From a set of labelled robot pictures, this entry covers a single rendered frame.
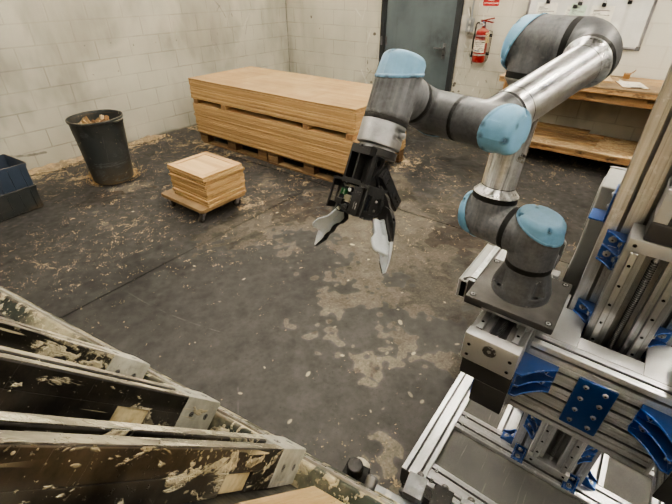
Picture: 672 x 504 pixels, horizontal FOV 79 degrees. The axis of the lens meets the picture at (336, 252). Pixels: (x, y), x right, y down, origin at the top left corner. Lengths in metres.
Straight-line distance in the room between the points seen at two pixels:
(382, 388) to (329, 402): 0.28
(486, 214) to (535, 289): 0.23
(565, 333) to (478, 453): 0.75
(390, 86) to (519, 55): 0.45
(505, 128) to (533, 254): 0.48
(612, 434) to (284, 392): 1.43
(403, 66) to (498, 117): 0.16
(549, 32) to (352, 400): 1.72
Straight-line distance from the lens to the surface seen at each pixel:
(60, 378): 0.71
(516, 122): 0.69
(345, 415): 2.10
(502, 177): 1.11
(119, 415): 0.82
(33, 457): 0.41
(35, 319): 1.52
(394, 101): 0.68
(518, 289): 1.14
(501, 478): 1.82
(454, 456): 1.82
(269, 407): 2.15
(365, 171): 0.68
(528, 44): 1.06
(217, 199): 3.67
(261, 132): 4.77
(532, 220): 1.07
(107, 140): 4.63
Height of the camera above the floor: 1.74
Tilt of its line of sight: 34 degrees down
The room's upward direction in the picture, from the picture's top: straight up
